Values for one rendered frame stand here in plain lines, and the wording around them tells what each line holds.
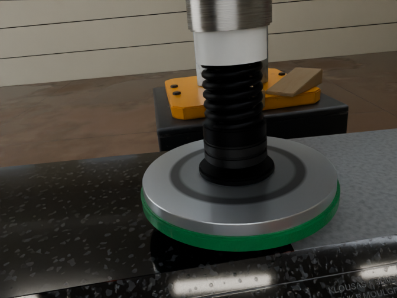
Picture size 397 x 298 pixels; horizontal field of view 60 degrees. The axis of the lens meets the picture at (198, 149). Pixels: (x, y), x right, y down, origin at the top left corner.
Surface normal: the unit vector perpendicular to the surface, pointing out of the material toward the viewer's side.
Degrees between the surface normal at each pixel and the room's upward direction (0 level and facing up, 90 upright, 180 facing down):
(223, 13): 90
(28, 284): 0
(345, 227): 0
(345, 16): 90
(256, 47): 90
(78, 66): 90
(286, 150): 0
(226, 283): 45
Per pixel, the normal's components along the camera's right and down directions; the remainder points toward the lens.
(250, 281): 0.04, -0.39
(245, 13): 0.22, 0.36
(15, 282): -0.08, -0.92
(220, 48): -0.36, 0.39
